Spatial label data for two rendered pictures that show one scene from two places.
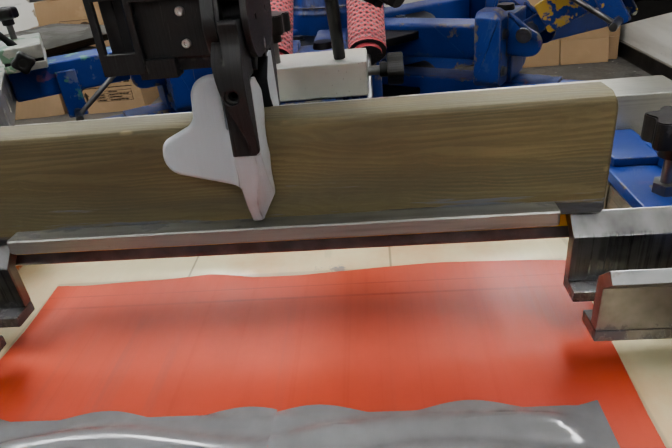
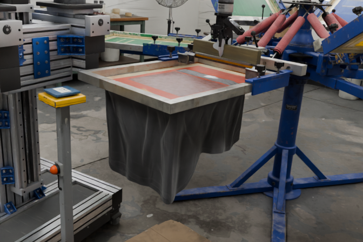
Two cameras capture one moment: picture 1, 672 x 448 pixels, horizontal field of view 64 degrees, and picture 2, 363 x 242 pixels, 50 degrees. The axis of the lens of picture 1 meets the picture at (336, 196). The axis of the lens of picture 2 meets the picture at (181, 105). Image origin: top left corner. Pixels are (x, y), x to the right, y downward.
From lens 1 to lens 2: 166 cm
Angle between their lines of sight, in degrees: 36
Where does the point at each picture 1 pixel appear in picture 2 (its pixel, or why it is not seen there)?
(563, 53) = not seen: outside the picture
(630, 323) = (248, 76)
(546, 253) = not seen: hidden behind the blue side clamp
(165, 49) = (216, 33)
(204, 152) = (216, 46)
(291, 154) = (226, 49)
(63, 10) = not seen: hidden behind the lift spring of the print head
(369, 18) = (280, 45)
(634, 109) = (293, 67)
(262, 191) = (220, 52)
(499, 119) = (246, 51)
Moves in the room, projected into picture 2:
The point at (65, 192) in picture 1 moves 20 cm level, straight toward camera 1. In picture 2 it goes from (203, 48) to (197, 54)
